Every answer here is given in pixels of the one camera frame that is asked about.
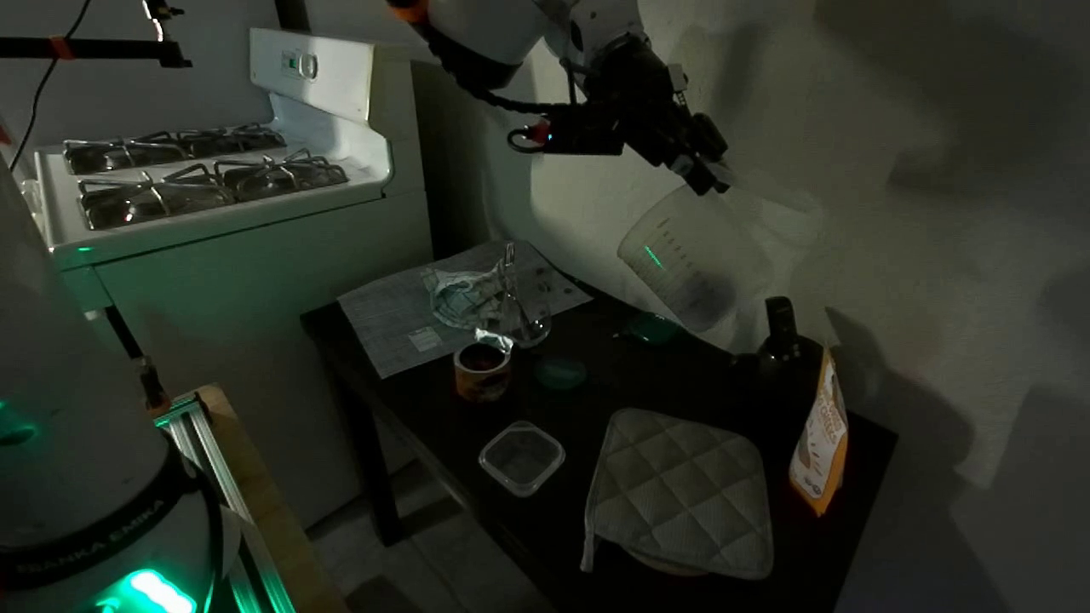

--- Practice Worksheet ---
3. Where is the grey quilted pot holder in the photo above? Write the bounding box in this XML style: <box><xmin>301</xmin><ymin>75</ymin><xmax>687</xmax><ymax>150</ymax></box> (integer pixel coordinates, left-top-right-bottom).
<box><xmin>578</xmin><ymin>410</ymin><xmax>777</xmax><ymax>578</ymax></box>

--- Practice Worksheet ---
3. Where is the white gas stove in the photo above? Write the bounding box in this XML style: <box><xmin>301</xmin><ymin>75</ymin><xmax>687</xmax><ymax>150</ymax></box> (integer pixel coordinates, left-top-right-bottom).
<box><xmin>27</xmin><ymin>27</ymin><xmax>430</xmax><ymax>525</ymax></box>

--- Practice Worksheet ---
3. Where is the clear square plastic container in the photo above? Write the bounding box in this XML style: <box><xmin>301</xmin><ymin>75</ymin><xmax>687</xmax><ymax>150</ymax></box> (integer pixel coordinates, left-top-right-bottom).
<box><xmin>477</xmin><ymin>419</ymin><xmax>565</xmax><ymax>497</ymax></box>

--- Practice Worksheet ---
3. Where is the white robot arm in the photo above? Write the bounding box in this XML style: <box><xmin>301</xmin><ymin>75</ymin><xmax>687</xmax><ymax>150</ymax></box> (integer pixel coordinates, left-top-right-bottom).
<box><xmin>387</xmin><ymin>0</ymin><xmax>734</xmax><ymax>196</ymax></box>

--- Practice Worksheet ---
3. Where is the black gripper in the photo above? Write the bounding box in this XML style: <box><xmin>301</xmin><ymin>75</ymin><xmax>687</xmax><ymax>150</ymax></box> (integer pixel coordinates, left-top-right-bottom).
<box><xmin>507</xmin><ymin>36</ymin><xmax>731</xmax><ymax>196</ymax></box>

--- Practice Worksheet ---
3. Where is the black side table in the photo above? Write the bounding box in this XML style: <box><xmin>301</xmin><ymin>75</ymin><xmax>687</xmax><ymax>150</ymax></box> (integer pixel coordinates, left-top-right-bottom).
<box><xmin>302</xmin><ymin>296</ymin><xmax>896</xmax><ymax>613</ymax></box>

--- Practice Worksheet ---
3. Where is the dark glass bottle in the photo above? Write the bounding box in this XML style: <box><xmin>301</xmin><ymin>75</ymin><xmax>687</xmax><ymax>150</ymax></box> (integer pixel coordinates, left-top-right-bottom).
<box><xmin>757</xmin><ymin>296</ymin><xmax>805</xmax><ymax>397</ymax></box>

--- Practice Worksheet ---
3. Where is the green round lid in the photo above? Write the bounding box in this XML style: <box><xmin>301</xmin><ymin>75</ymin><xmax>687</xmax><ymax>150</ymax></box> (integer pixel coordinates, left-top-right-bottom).
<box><xmin>535</xmin><ymin>357</ymin><xmax>589</xmax><ymax>393</ymax></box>

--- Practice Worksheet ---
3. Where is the small paper card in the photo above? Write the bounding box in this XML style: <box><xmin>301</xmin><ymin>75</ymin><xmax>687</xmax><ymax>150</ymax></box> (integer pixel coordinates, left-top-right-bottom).
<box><xmin>410</xmin><ymin>329</ymin><xmax>442</xmax><ymax>351</ymax></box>

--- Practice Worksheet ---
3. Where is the clear plastic measuring jug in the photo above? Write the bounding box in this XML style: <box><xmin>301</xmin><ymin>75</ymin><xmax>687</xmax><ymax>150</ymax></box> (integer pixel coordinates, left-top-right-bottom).
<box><xmin>618</xmin><ymin>188</ymin><xmax>774</xmax><ymax>351</ymax></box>

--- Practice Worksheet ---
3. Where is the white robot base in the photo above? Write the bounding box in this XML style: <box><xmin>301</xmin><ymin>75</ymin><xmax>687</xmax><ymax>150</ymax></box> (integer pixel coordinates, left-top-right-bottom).
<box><xmin>0</xmin><ymin>175</ymin><xmax>229</xmax><ymax>613</ymax></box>

